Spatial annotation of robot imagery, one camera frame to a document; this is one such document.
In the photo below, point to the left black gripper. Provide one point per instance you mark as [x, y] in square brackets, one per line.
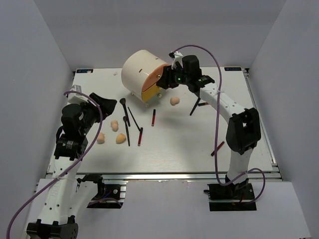
[107, 105]

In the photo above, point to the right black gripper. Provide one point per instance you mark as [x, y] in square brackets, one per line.
[167, 78]

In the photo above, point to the orange top drawer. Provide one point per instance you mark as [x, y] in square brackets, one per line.
[152, 76]

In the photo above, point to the yellow drawer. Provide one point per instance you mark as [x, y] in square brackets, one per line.
[150, 92]

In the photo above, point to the gourd sponge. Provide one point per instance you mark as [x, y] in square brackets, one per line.
[114, 125]
[174, 101]
[101, 138]

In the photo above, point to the teardrop beige makeup sponge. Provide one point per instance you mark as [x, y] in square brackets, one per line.
[121, 138]

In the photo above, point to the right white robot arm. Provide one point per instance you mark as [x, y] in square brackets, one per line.
[243, 131]

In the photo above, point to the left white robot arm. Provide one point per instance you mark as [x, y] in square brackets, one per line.
[62, 209]

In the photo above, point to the black round-head makeup brush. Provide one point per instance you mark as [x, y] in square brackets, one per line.
[123, 103]

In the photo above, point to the black small makeup brush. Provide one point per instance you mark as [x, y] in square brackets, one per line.
[127, 129]

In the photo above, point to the black fan makeup brush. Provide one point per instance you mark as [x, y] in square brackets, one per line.
[195, 106]

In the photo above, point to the white cylindrical drawer organizer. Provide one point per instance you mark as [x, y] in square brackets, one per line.
[131, 73]

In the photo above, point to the thin black liner brush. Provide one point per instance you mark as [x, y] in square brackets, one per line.
[134, 119]

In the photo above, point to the blue label left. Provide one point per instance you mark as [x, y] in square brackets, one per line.
[84, 71]

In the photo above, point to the blue label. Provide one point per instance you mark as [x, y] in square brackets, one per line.
[84, 71]
[232, 68]

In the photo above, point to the red lip gloss centre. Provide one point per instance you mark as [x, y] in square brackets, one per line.
[153, 117]

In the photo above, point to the red lip gloss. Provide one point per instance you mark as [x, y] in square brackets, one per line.
[153, 117]
[140, 136]
[218, 147]

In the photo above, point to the brown lip gloss right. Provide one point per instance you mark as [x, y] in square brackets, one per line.
[203, 104]

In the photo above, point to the red lip gloss lower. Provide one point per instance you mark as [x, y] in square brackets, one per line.
[140, 136]

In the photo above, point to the blue label right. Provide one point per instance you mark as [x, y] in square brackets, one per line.
[232, 68]

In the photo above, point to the red lip gloss right front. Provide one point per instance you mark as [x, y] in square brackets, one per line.
[218, 147]

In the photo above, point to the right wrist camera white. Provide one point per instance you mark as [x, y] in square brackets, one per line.
[176, 59]

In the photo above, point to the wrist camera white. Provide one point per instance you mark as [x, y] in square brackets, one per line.
[75, 98]
[176, 59]

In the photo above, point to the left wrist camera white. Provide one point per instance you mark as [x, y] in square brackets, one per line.
[75, 98]

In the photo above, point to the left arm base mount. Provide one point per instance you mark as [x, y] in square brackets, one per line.
[109, 195]

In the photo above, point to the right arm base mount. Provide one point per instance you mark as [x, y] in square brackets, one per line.
[231, 198]

